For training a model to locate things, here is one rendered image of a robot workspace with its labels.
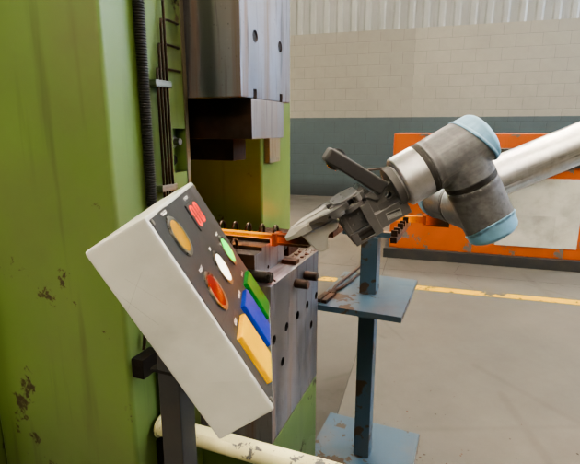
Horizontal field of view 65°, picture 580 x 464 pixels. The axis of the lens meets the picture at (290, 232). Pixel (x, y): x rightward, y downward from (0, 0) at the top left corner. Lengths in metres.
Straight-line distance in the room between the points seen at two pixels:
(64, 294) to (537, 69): 8.40
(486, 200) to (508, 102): 8.00
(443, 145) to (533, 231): 4.09
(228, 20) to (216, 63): 0.09
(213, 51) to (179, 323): 0.72
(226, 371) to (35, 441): 0.88
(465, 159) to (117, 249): 0.54
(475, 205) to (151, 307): 0.54
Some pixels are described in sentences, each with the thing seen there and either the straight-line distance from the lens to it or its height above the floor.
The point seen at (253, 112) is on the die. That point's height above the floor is 1.33.
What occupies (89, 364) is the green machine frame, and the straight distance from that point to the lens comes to 1.12.
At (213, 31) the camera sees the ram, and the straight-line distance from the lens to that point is 1.12.
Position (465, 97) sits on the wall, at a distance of 8.73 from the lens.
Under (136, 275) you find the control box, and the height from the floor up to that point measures 1.13.
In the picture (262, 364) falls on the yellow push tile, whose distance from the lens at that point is 0.61.
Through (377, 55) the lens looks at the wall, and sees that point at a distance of 8.84.
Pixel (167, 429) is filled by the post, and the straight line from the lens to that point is 0.82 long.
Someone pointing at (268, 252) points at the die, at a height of 0.97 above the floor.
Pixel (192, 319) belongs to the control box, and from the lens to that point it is 0.54.
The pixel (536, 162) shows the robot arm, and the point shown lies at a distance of 1.04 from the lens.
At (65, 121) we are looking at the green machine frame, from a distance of 1.00.
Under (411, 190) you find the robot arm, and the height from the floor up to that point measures 1.20.
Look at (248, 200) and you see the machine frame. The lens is 1.53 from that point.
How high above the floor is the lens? 1.29
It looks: 13 degrees down
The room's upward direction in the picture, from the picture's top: straight up
